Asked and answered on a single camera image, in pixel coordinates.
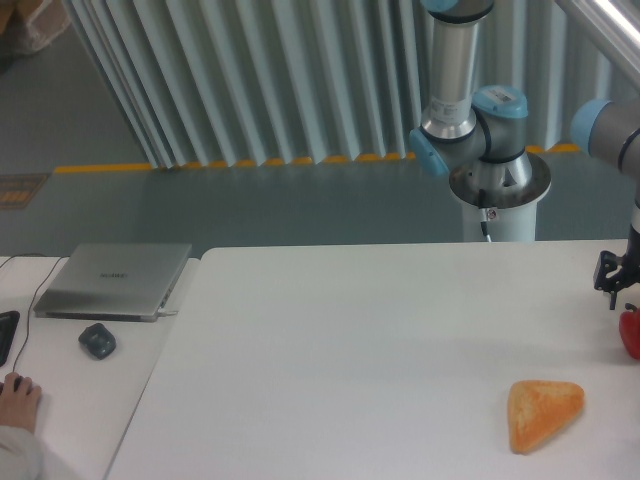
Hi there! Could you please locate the black keyboard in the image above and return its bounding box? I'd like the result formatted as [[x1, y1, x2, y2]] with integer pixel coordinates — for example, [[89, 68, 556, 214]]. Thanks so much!
[[0, 310, 20, 366]]

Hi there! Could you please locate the white folding partition screen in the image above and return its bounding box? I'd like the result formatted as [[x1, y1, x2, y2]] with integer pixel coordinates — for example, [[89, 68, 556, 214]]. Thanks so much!
[[63, 0, 640, 169]]

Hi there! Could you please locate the red bell pepper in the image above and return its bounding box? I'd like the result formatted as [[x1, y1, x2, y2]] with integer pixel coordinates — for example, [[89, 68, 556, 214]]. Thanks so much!
[[619, 303, 640, 360]]

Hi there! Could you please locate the black mouse cable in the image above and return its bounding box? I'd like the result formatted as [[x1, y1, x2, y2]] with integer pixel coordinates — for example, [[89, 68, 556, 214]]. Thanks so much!
[[0, 253, 70, 376]]

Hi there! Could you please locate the grey sleeved forearm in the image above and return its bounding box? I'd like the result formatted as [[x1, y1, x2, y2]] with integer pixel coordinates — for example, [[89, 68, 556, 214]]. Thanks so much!
[[1, 426, 44, 480]]

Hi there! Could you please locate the person's hand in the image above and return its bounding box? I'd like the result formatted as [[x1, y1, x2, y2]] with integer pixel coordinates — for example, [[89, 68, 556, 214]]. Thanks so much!
[[0, 372, 42, 434]]

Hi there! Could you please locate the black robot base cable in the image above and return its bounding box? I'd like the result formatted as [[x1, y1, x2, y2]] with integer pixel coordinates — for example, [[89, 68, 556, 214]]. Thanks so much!
[[476, 188, 494, 243]]

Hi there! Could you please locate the black computer mouse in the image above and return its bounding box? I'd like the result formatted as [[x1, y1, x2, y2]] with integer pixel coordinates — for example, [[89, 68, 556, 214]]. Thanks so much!
[[3, 375, 23, 392]]

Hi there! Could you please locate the silver closed laptop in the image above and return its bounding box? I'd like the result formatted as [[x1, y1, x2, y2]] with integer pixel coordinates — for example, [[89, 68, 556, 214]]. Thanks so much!
[[34, 243, 192, 322]]

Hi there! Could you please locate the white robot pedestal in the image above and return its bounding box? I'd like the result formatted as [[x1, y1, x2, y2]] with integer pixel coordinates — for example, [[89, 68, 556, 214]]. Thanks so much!
[[461, 202, 537, 242]]

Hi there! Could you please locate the orange triangular toast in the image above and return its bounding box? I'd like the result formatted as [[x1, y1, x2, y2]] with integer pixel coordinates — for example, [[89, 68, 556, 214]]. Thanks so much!
[[507, 380, 585, 454]]

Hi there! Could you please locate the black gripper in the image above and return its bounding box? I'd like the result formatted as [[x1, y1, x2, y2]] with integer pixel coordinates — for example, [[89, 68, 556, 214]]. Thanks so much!
[[593, 238, 639, 310]]

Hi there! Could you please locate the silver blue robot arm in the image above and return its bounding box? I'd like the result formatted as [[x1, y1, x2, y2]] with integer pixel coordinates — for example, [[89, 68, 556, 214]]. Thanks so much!
[[409, 1, 639, 310]]

